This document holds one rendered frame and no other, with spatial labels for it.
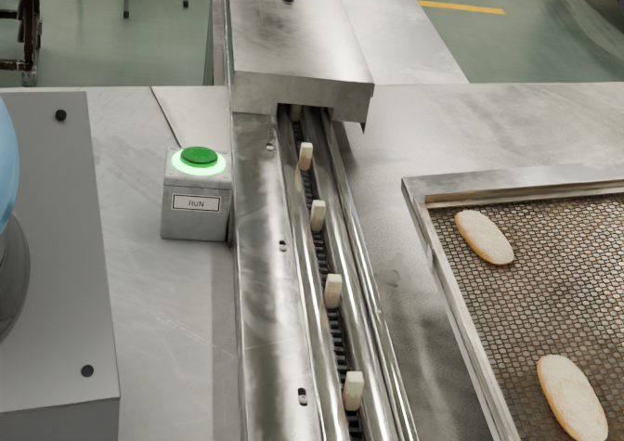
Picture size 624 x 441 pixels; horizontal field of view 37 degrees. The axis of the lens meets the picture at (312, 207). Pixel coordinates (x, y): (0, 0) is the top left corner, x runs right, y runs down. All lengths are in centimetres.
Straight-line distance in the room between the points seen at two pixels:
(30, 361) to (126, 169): 49
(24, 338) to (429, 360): 38
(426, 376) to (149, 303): 27
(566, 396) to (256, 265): 32
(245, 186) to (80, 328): 39
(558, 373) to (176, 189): 43
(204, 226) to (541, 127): 63
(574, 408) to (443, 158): 60
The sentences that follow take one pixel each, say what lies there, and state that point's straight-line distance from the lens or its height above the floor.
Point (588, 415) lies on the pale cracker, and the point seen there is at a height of 91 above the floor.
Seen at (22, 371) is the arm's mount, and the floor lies 92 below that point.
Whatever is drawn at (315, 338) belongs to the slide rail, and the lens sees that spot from 82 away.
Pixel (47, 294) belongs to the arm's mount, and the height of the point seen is 95.
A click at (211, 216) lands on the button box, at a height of 85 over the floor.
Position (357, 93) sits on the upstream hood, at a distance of 119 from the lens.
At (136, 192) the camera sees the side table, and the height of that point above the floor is 82.
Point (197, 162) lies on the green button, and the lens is 96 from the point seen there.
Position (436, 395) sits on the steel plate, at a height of 82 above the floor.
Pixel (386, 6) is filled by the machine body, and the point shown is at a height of 82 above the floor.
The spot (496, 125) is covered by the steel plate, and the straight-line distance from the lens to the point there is 140.
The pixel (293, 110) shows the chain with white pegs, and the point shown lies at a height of 85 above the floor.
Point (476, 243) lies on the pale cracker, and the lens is 91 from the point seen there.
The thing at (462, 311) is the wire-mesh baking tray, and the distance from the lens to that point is 83.
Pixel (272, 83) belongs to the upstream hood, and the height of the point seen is 91.
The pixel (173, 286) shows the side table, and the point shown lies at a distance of 92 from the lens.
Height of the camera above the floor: 135
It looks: 29 degrees down
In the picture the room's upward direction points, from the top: 9 degrees clockwise
